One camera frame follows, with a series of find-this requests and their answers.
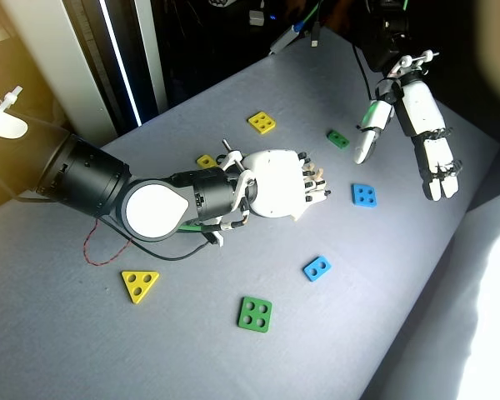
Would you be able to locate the grey table cloth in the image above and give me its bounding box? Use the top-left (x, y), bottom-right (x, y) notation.
top-left (0, 25), bottom-right (500, 400)

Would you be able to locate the blue square four-hole block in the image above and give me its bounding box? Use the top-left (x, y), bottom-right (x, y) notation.
top-left (350, 182), bottom-right (378, 208)

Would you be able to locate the green square four-hole block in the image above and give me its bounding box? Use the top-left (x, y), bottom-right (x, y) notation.
top-left (237, 296), bottom-right (273, 333)

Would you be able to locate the blue two-hole block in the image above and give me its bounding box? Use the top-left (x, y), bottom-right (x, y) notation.
top-left (302, 255), bottom-right (333, 283)

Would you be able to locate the green cable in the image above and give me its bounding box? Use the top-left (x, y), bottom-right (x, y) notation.
top-left (297, 0), bottom-right (324, 28)

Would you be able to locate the small green two-hole block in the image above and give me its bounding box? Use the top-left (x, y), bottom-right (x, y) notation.
top-left (327, 130), bottom-right (352, 150)

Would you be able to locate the yellow square four-hole block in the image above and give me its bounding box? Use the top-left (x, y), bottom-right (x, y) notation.
top-left (247, 111), bottom-right (277, 136)

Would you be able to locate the white cabinet with light strip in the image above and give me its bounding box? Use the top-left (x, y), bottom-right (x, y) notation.
top-left (0, 0), bottom-right (170, 153)

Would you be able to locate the thin red wire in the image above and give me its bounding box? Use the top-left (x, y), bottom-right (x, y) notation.
top-left (84, 218), bottom-right (134, 267)

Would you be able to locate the yellow triangle three-hole block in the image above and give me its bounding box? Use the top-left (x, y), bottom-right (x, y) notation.
top-left (121, 269), bottom-right (161, 305)

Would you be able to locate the grey elongated cable adapter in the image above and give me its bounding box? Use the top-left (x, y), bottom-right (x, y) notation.
top-left (268, 23), bottom-right (308, 56)

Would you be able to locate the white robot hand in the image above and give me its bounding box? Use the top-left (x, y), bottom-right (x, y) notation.
top-left (352, 80), bottom-right (464, 203)
top-left (240, 147), bottom-right (333, 222)

